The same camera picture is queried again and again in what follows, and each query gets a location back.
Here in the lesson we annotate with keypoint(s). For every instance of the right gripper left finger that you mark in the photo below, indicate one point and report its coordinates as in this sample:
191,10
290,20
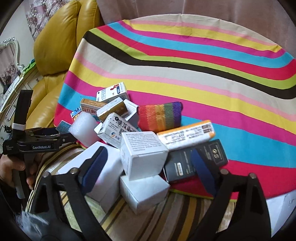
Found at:
77,182

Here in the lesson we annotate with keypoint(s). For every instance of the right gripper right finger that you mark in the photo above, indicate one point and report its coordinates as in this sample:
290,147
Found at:
250,220

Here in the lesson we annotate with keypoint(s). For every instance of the white foam block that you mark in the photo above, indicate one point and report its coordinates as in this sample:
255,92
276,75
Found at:
83,129

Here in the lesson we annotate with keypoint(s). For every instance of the white box pink stain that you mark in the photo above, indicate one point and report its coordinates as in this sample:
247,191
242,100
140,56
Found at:
106,188

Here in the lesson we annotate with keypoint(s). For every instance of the white medicine box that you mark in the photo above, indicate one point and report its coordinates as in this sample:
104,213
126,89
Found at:
111,129

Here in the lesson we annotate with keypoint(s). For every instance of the white blue red box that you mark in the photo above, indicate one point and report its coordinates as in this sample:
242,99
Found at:
110,93

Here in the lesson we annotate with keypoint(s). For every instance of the gold white small box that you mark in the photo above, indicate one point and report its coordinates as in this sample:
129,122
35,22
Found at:
115,106

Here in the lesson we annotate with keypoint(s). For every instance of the black cosmetic box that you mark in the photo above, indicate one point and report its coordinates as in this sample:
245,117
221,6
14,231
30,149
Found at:
178,164

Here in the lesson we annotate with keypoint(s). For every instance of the white cube box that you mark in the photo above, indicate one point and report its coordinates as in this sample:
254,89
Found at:
143,194
142,154

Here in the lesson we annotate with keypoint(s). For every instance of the orange tissue pack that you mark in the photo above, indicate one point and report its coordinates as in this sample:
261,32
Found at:
187,136

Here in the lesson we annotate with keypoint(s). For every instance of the small blue packet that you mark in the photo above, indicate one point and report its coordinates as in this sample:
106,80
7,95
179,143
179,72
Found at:
63,127

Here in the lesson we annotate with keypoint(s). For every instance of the small white printed box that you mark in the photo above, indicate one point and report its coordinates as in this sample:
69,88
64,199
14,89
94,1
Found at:
131,116

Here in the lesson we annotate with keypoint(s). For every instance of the person's left hand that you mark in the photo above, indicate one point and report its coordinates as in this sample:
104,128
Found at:
9,164

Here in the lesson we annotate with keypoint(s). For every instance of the purple white storage box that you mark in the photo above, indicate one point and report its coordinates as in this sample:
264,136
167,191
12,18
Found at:
280,208

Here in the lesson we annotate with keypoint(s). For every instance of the yellow leather armchair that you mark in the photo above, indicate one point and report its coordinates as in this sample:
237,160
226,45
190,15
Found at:
54,50

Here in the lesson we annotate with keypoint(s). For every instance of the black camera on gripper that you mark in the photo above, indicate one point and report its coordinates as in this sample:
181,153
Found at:
22,108

